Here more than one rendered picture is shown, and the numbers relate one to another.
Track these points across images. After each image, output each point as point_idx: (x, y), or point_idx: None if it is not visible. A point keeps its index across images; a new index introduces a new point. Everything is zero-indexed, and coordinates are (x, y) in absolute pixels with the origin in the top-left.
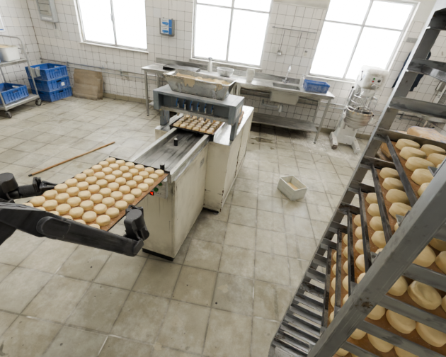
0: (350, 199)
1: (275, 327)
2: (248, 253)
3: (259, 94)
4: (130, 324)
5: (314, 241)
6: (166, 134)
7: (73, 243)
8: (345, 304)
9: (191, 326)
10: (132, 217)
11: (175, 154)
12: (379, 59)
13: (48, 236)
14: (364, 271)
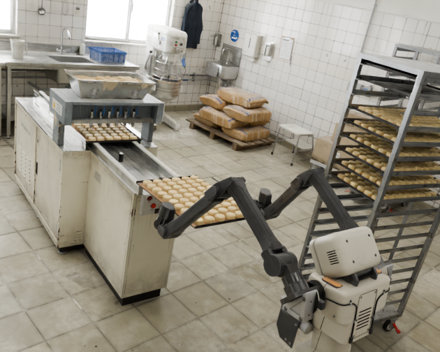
0: (339, 142)
1: (276, 287)
2: (204, 255)
3: (21, 75)
4: (195, 350)
5: (235, 223)
6: (105, 152)
7: (296, 197)
8: (387, 166)
9: (234, 320)
10: (267, 192)
11: (139, 169)
12: (157, 14)
13: (306, 187)
14: (372, 163)
